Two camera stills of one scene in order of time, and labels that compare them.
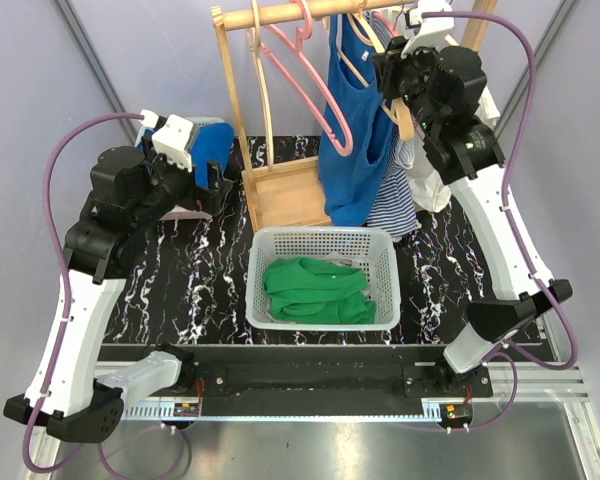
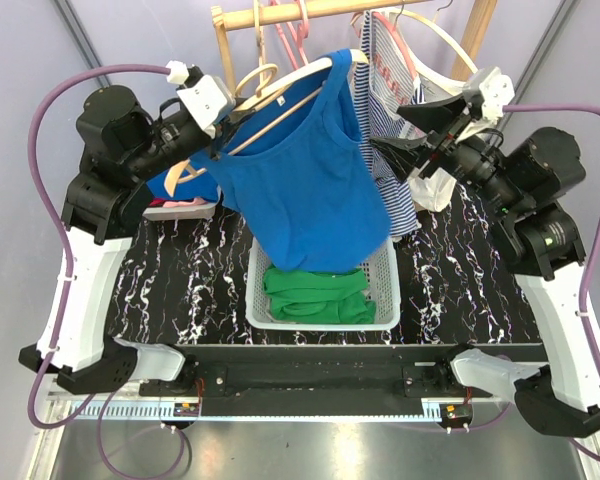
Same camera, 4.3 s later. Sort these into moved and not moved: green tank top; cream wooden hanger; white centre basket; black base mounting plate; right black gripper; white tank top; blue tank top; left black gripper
Moved: cream wooden hanger; blue tank top; left black gripper; right black gripper
Not moved: black base mounting plate; green tank top; white tank top; white centre basket
